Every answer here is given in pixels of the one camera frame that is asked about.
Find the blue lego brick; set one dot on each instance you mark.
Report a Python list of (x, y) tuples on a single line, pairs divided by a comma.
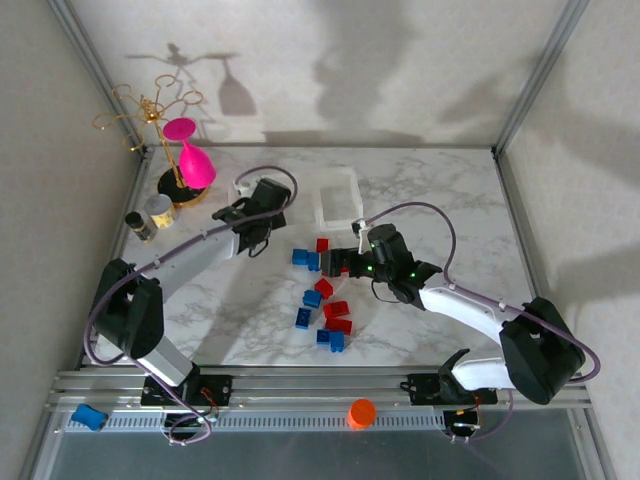
[(338, 342), (312, 298), (302, 318), (323, 336), (313, 261), (300, 256)]

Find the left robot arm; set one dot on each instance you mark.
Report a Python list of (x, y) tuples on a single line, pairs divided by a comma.
[(200, 260)]

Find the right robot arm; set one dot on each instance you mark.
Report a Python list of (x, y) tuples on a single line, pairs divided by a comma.
[(465, 310)]

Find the red lego brick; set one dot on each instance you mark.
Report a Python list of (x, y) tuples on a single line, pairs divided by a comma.
[(322, 245), (324, 288), (344, 270), (336, 309), (339, 325)]

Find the pink wine glass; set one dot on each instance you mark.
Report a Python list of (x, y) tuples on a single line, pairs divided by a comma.
[(197, 167)]

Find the silver tin can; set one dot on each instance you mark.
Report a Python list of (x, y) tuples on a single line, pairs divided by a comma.
[(160, 207)]

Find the small dark jar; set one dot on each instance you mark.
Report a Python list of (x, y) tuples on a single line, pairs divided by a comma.
[(137, 225)]

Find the orange plastic cylinder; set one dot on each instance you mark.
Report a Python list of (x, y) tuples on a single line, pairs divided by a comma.
[(362, 414)]

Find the small black controller box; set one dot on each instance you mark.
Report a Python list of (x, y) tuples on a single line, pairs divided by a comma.
[(185, 424), (460, 422)]

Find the blue bone-shaped object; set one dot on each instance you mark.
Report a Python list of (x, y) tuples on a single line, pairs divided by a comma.
[(89, 417)]

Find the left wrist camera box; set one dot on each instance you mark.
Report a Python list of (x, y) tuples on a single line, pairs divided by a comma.
[(245, 189)]

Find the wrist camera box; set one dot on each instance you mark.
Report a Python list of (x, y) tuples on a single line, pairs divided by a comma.
[(245, 189), (357, 229)]

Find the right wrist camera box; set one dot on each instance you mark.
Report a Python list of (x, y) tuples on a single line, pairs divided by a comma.
[(357, 229)]

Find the aluminium table side rail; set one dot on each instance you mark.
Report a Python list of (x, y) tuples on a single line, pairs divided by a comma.
[(138, 180)]

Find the aluminium mounting rail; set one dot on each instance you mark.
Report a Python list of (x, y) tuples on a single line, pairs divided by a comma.
[(320, 385)]

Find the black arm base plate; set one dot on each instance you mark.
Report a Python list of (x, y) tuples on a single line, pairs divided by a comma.
[(420, 390), (220, 390)]

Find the aluminium frame post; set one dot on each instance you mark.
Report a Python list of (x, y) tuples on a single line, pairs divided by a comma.
[(86, 50), (541, 75)]

